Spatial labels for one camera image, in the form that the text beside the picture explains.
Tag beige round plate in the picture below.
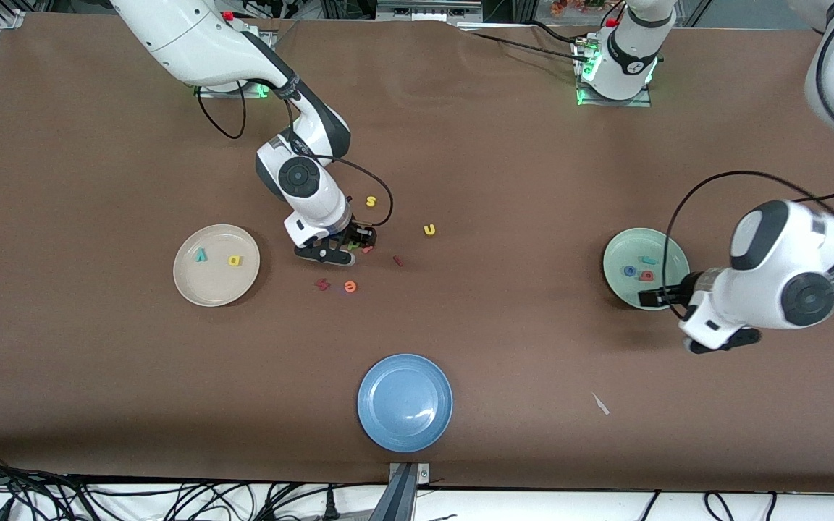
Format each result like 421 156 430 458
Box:
173 224 261 308

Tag green round plate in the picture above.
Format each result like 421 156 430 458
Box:
602 228 690 312

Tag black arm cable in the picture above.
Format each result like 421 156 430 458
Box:
308 153 395 229
665 0 834 321

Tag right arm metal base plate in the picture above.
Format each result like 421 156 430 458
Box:
193 84 273 99

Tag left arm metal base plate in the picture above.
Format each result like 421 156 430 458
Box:
576 85 654 109

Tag aluminium frame rail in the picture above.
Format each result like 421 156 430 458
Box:
376 0 484 24

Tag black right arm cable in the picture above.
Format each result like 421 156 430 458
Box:
308 153 395 229

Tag thin black cable loop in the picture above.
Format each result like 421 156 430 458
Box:
196 85 248 140

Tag orange artificial flowers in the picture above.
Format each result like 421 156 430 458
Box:
551 0 610 15

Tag brown table cover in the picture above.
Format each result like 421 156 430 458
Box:
0 11 834 494

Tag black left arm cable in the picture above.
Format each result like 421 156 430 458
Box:
665 0 834 321

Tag metal camera stand bracket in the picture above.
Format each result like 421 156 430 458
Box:
368 462 432 521

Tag blue round plate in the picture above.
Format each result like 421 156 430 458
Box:
357 353 454 454

